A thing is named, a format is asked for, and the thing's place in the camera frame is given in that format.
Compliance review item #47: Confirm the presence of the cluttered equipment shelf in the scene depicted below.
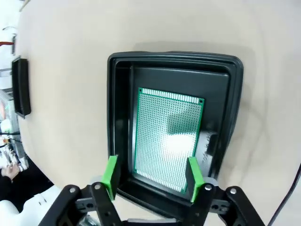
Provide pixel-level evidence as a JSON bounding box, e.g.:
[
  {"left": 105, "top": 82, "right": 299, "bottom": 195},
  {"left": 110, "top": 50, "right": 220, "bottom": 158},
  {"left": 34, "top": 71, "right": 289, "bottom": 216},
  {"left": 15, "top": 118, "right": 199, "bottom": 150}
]
[{"left": 0, "top": 68, "right": 24, "bottom": 172}]

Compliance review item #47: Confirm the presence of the black plastic ESD tray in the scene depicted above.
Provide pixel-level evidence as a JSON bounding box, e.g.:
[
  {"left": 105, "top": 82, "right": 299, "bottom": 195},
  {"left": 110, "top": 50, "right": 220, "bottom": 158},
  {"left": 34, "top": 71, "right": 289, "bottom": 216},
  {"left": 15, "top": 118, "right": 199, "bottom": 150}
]
[
  {"left": 107, "top": 50, "right": 244, "bottom": 219},
  {"left": 11, "top": 56, "right": 32, "bottom": 120}
]

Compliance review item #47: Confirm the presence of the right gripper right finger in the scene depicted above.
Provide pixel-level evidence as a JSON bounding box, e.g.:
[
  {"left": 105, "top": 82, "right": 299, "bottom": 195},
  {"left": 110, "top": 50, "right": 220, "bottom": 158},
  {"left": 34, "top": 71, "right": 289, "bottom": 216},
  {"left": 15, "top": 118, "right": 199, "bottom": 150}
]
[{"left": 181, "top": 156, "right": 265, "bottom": 226}]

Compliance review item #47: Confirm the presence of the green perforated circuit board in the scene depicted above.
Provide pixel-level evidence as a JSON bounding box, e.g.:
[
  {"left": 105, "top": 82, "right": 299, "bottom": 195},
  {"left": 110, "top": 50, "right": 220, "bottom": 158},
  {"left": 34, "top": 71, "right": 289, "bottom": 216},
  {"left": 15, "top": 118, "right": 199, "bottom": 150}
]
[{"left": 134, "top": 87, "right": 205, "bottom": 192}]

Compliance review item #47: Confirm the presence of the person in black clothing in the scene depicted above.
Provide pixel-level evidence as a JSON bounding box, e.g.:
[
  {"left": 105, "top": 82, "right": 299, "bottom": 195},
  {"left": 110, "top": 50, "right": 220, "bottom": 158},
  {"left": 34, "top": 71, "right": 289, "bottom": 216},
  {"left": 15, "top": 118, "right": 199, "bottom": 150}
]
[{"left": 0, "top": 173, "right": 56, "bottom": 203}]

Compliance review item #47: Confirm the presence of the bare hand of black-clad person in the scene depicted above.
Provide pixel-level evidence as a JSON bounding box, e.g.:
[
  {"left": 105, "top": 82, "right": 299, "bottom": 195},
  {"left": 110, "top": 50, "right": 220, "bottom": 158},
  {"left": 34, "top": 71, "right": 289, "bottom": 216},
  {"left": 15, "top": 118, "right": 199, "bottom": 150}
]
[{"left": 0, "top": 162, "right": 21, "bottom": 181}]

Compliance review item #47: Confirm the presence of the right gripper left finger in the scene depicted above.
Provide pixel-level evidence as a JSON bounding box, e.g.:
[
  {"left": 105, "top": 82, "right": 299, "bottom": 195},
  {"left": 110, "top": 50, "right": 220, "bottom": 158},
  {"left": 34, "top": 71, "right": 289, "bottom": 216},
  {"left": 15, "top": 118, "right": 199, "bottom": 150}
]
[{"left": 37, "top": 155, "right": 123, "bottom": 226}]

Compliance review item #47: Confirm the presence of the thin black cable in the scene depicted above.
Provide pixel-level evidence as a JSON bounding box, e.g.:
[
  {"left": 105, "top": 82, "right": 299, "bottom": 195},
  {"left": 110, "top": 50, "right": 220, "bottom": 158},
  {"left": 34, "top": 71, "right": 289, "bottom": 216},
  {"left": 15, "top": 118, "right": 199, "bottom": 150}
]
[{"left": 268, "top": 162, "right": 301, "bottom": 226}]

